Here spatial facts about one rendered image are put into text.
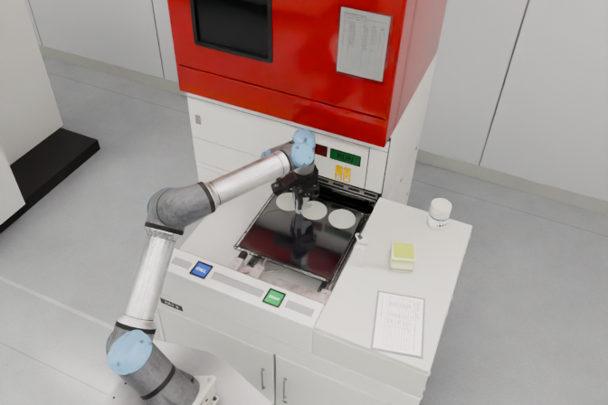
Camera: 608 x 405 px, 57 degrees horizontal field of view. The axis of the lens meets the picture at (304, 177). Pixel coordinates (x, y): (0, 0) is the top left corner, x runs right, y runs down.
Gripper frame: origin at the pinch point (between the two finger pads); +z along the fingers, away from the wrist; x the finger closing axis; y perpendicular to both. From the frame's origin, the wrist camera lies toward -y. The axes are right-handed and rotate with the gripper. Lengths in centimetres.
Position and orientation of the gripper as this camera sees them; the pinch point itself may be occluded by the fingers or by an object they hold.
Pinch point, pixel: (296, 211)
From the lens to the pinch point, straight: 208.8
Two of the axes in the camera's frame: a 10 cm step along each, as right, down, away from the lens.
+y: 9.5, -1.8, 2.4
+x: -3.0, -6.3, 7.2
